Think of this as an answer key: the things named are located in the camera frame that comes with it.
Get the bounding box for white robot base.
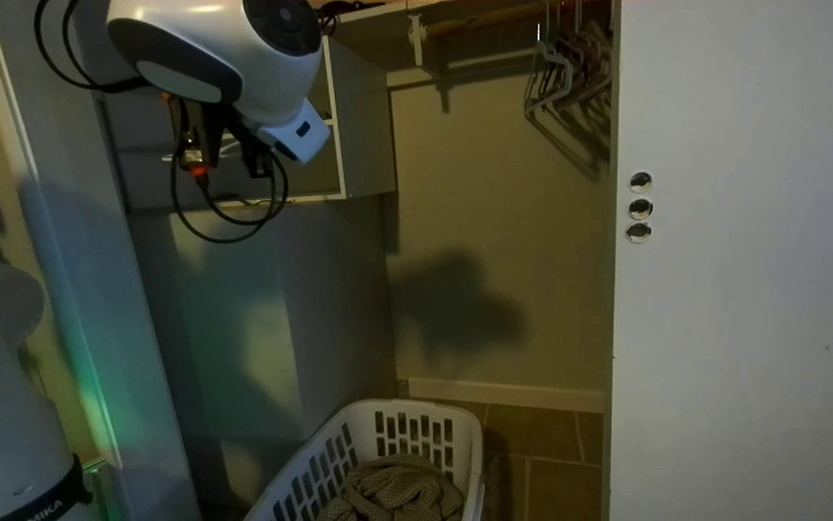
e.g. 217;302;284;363
0;263;94;521

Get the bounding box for white wall shelf unit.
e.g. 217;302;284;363
100;39;396;211

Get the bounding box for white laundry basket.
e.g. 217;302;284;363
246;399;485;521

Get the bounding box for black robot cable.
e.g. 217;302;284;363
32;0;292;246

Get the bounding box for hanging clothes hangers bunch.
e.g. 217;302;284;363
524;0;613;179

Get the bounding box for grey folded clothes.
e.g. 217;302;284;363
315;459;466;521

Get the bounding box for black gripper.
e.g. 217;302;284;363
177;98;271;176

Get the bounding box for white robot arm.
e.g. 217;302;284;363
103;0;330;165

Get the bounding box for white closet door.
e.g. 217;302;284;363
608;0;833;521

